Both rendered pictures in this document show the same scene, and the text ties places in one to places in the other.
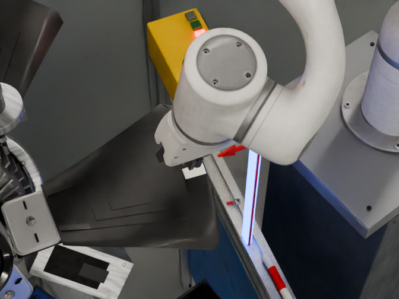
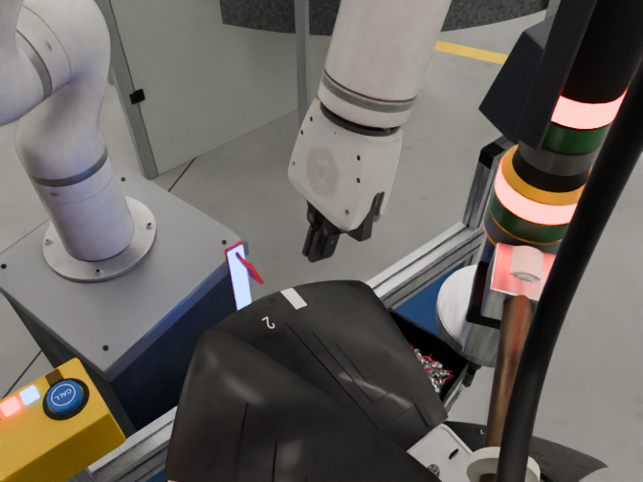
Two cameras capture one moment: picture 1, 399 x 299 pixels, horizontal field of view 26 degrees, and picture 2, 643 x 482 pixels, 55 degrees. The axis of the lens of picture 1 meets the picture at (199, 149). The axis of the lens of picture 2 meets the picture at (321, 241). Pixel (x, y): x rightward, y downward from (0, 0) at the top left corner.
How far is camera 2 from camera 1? 0.97 m
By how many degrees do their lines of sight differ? 57
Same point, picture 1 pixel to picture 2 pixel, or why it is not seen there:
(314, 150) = (159, 296)
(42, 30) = (239, 360)
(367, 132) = (133, 251)
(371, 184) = (195, 244)
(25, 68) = (304, 397)
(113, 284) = not seen: hidden behind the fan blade
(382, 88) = (106, 204)
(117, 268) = not seen: hidden behind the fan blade
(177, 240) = (379, 308)
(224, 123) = not seen: outside the picture
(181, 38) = (15, 432)
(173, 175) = (307, 316)
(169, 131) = (391, 146)
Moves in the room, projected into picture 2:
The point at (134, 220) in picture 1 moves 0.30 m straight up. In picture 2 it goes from (381, 346) to (411, 133)
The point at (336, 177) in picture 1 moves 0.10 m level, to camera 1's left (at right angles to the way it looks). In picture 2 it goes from (190, 273) to (199, 322)
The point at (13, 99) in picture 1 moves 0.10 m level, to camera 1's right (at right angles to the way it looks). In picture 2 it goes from (465, 279) to (410, 173)
